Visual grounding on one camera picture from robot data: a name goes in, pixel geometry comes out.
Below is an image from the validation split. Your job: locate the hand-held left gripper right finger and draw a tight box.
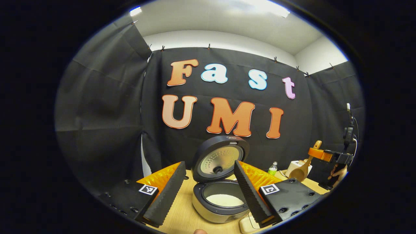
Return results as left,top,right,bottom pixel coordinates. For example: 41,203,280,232
233,160,323,228

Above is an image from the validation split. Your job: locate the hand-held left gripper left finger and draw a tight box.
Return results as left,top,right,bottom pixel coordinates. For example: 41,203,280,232
94,161,187,228

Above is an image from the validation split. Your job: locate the white rice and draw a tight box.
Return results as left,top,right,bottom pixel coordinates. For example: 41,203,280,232
206,194,245,208

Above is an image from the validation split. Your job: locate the wooden spoon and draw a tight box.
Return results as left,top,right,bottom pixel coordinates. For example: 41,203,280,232
288,140,322,182

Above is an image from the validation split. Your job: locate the black silver rice cooker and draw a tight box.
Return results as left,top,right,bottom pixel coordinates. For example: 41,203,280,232
191,136,251,224

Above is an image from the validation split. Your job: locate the cream rice container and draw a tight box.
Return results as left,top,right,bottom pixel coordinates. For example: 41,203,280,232
240,211,261,234

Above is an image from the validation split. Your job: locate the white toaster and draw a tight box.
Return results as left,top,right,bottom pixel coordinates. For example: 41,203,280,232
286,160,313,178

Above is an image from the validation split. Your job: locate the black backdrop cloth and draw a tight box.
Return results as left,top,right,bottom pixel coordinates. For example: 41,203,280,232
55,23,366,195

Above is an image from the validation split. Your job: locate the row of black cloth clips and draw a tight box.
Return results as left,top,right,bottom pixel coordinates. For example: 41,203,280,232
132,20,335,78

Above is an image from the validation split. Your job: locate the large ceiling light panel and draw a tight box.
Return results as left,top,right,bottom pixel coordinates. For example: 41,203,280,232
240,0,290,18

